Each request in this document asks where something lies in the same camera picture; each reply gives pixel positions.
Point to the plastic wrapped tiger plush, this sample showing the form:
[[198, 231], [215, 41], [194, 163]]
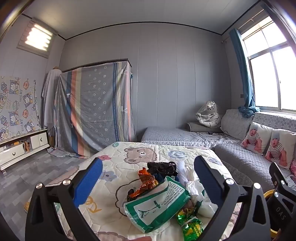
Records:
[[209, 115]]

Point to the yellow rimmed trash bin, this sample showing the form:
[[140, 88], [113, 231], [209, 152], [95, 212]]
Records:
[[269, 193]]

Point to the baby print pillow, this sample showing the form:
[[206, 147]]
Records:
[[279, 148], [254, 139]]

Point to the grey quilted corner sofa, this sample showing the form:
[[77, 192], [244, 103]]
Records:
[[242, 162]]

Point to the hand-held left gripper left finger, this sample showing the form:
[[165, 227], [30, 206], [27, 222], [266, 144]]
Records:
[[89, 183]]

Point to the white tv cabinet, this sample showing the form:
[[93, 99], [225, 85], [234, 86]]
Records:
[[13, 153]]

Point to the grey hanging cloth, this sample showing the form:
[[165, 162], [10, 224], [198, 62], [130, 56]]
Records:
[[49, 97]]

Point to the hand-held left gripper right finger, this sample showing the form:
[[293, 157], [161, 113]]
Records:
[[208, 183]]

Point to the cartoon bear printed quilt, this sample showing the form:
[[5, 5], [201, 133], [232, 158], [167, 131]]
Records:
[[138, 160]]

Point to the cartoon wall poster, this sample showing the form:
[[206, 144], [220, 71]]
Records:
[[16, 104]]

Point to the white plastic bag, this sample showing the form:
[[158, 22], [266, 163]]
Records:
[[205, 208]]

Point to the blue curtain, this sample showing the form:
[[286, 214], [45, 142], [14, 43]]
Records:
[[245, 69]]

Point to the orange snack wrapper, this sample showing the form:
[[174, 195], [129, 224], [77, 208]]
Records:
[[145, 183]]

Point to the green snack wrapper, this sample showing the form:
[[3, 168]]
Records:
[[192, 228]]

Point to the black plastic bag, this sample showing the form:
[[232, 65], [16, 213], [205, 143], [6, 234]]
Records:
[[161, 168]]

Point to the window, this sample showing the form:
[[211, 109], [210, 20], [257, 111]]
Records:
[[272, 76]]

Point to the green and white packet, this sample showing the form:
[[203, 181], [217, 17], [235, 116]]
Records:
[[157, 208]]

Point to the striped floral sheet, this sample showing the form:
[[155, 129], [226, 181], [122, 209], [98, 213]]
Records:
[[97, 104]]

